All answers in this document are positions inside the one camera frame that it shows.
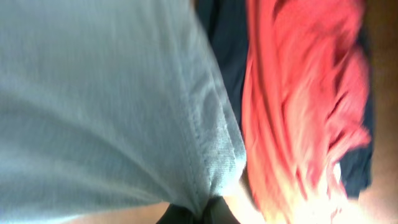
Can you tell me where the navy blue garment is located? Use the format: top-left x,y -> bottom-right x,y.
195,0 -> 374,198

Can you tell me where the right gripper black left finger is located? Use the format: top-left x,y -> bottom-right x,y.
156,205 -> 196,224

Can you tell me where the light blue t-shirt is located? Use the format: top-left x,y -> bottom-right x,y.
1,0 -> 246,223

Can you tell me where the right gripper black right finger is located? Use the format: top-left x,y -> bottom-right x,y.
201,197 -> 240,224

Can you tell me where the red crumpled garment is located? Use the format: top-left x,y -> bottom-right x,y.
242,0 -> 371,223

